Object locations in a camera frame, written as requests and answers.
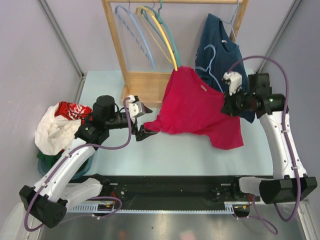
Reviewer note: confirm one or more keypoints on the teal hanger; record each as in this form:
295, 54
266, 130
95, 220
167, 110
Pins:
170, 35

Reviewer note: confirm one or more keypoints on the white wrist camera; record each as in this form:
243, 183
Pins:
135, 107
234, 81

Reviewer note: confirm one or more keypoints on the wooden clothes rack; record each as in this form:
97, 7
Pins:
150, 86

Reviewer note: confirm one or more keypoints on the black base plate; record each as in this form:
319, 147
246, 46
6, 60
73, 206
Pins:
157, 189

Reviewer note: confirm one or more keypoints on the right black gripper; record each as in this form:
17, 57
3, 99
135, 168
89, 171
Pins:
228, 107

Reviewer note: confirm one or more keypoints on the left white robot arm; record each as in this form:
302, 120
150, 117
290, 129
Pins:
47, 201

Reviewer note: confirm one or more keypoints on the thin blue hanger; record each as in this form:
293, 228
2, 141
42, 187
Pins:
208, 69

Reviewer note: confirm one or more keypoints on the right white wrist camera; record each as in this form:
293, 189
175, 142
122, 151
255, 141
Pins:
234, 81

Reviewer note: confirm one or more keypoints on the light blue notched hanger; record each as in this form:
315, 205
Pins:
136, 33

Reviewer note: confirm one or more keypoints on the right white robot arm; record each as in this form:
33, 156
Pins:
290, 180

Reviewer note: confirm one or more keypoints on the light blue wire hanger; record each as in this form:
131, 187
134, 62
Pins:
233, 23

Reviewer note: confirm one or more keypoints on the yellow hanger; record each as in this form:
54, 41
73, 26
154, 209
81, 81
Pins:
160, 32

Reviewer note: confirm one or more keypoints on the teal laundry basket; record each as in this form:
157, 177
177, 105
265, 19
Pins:
45, 170

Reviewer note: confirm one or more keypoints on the dark blue t shirt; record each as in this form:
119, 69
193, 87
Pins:
227, 52

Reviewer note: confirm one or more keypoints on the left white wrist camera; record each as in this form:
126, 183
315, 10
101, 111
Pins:
135, 107

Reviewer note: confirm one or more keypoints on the green garment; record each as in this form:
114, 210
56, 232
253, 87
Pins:
49, 160

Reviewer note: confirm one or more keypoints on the pink t shirt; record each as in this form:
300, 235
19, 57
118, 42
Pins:
191, 106

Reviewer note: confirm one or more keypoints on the white slotted cable duct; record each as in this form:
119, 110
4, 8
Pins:
179, 207

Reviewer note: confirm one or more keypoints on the white and red shirt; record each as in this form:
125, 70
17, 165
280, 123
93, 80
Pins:
64, 107

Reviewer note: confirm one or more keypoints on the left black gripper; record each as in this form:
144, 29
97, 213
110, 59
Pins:
141, 133

